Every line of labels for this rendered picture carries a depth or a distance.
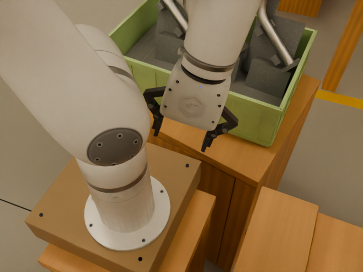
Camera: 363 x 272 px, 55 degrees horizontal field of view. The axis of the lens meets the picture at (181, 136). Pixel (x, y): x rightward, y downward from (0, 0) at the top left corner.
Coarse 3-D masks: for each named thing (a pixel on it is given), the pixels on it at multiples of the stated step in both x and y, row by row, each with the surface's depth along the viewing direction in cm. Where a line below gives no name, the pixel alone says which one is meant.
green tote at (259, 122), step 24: (144, 0) 130; (120, 24) 120; (144, 24) 134; (120, 48) 124; (144, 72) 109; (168, 72) 104; (240, 96) 98; (288, 96) 98; (240, 120) 105; (264, 120) 100; (264, 144) 108
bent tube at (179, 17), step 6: (162, 0) 117; (168, 0) 116; (168, 6) 117; (174, 6) 117; (174, 12) 117; (180, 12) 118; (174, 18) 118; (180, 18) 117; (180, 24) 118; (186, 24) 118; (186, 30) 118
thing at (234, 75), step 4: (240, 56) 114; (240, 60) 116; (236, 64) 115; (240, 64) 119; (236, 68) 115; (232, 72) 116; (236, 72) 116; (232, 76) 117; (236, 76) 118; (232, 80) 118
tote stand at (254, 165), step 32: (160, 128) 113; (192, 128) 113; (288, 128) 113; (224, 160) 105; (256, 160) 105; (288, 160) 166; (224, 192) 115; (256, 192) 105; (224, 224) 130; (224, 256) 151
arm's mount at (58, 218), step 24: (72, 168) 86; (168, 168) 85; (192, 168) 85; (48, 192) 82; (72, 192) 82; (168, 192) 81; (192, 192) 88; (48, 216) 78; (72, 216) 78; (48, 240) 81; (72, 240) 74; (168, 240) 79; (96, 264) 79; (120, 264) 71; (144, 264) 71
